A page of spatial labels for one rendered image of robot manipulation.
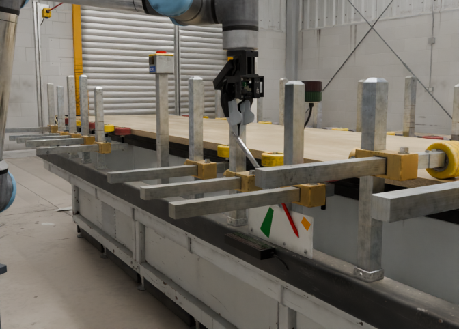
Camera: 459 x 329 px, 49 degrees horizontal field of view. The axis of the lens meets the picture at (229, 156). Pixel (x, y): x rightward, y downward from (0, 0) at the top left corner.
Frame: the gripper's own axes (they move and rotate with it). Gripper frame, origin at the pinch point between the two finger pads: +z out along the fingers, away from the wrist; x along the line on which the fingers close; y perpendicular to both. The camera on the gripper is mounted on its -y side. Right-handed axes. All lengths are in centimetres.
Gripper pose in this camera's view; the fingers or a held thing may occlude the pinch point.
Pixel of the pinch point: (236, 130)
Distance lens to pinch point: 129.5
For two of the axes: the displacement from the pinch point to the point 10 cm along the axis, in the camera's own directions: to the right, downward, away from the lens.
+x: 8.5, -0.7, 5.3
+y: 5.3, 1.0, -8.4
